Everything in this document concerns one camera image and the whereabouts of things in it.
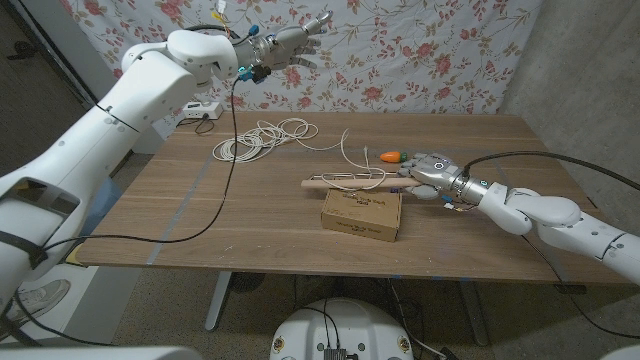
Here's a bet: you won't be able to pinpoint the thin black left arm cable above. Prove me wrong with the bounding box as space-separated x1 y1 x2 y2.
0 77 241 349

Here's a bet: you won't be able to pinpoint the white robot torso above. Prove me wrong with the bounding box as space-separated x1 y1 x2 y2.
269 298 415 360

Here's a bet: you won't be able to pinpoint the brown cardboard box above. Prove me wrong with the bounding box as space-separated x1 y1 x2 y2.
320 187 403 244

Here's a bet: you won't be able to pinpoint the orange toy carrot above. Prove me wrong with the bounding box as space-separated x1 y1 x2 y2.
378 150 409 165

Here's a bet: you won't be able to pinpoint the grey sneakers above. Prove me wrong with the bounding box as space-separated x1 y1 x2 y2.
4 278 71 324

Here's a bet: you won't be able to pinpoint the white Ethernet cable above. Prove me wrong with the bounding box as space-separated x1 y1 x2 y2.
212 117 389 192

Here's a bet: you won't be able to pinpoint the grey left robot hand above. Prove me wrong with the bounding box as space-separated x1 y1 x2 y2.
234 10 334 76

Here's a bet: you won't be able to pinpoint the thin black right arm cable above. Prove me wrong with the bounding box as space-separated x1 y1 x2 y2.
519 234 640 341

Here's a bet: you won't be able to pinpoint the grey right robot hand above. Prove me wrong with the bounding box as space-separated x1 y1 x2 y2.
397 152 489 205

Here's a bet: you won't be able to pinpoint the black door handle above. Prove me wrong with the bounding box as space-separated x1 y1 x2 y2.
7 40 39 61

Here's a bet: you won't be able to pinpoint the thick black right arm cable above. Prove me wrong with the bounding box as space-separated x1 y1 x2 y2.
462 149 640 192

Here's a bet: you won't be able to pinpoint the white power strip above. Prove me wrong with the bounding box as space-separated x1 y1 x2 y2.
182 101 225 121

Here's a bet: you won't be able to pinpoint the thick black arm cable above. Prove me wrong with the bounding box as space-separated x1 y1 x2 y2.
462 149 640 192
184 23 241 39

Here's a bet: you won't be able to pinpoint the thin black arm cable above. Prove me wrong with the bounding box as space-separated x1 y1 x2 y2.
0 77 241 349
519 234 640 341

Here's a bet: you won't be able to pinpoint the black power strip cord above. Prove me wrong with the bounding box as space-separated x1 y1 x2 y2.
175 117 216 136

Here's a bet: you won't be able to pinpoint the floral backdrop cloth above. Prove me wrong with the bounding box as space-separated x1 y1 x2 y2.
59 0 544 141

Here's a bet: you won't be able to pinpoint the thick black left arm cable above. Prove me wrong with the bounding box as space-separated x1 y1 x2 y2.
184 23 241 39

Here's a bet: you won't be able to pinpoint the metal table leg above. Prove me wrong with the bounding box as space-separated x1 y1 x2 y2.
204 271 234 332
459 280 490 347

